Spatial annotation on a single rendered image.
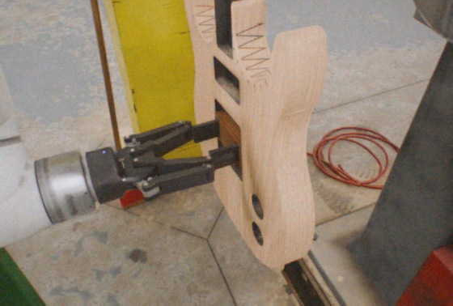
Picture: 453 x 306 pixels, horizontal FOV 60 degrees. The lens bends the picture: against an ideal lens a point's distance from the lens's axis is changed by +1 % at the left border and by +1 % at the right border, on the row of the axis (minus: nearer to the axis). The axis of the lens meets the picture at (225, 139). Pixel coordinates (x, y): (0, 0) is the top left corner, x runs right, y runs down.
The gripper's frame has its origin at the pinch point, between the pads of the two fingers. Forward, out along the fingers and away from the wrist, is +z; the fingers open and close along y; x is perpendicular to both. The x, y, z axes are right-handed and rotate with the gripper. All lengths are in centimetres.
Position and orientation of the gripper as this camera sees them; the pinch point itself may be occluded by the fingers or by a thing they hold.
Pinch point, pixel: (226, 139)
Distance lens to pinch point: 60.1
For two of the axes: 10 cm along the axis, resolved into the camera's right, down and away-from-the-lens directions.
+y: 3.9, 5.1, -7.7
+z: 9.2, -2.7, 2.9
